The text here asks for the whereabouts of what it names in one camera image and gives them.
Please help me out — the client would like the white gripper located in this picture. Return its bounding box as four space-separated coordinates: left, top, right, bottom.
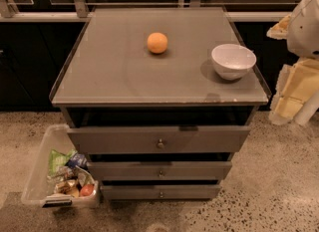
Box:
266 14 319 125

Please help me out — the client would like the grey drawer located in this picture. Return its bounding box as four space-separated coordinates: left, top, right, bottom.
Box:
101 185 220 200
88 161 232 181
67 125 250 154

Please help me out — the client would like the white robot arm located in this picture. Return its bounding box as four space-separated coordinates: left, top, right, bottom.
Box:
267 0 319 125

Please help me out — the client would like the grey top drawer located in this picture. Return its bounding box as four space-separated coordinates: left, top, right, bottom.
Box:
67 125 250 154

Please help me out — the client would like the grey drawer cabinet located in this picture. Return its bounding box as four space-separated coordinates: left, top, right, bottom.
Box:
50 12 270 189

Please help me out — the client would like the grey bottom drawer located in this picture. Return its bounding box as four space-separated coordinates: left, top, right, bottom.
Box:
101 185 220 200

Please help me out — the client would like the white pipe leg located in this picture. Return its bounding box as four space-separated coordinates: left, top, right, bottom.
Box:
294 91 319 125

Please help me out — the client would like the white bowl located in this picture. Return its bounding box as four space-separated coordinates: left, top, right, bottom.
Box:
211 44 256 81

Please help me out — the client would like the orange fruit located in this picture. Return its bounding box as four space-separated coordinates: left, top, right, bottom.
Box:
147 32 167 54

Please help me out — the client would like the blue snack packet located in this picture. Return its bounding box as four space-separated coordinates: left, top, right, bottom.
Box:
66 153 87 169

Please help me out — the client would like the red apple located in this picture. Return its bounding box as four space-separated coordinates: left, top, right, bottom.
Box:
80 184 94 197

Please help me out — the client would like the green snack bag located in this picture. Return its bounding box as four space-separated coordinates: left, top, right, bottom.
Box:
49 149 77 174

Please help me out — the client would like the clear plastic bin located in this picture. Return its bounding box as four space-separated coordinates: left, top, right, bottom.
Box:
21 124 100 208

